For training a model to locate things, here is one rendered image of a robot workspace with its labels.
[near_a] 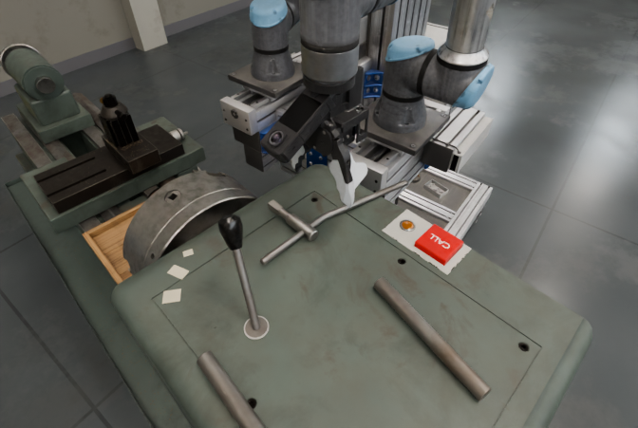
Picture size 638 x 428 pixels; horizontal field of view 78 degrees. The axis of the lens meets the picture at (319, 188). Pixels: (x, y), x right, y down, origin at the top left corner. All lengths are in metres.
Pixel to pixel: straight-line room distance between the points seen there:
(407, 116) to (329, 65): 0.63
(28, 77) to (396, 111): 1.33
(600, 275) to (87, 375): 2.60
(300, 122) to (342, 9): 0.15
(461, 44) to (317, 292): 0.63
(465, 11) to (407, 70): 0.20
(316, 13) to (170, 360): 0.48
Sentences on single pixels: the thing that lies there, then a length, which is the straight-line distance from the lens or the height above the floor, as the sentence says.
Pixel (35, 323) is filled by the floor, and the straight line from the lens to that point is 2.46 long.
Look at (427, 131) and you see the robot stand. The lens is 1.15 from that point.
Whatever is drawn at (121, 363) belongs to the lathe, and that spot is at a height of 0.54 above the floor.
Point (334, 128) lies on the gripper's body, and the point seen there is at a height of 1.47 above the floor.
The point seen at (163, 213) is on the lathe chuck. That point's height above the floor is 1.22.
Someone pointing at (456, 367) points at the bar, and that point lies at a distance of 0.58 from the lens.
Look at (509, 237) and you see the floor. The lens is 2.61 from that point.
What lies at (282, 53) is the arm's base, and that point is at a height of 1.24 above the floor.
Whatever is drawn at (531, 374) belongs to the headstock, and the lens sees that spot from 0.64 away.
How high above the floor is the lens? 1.78
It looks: 42 degrees down
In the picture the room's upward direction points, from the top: straight up
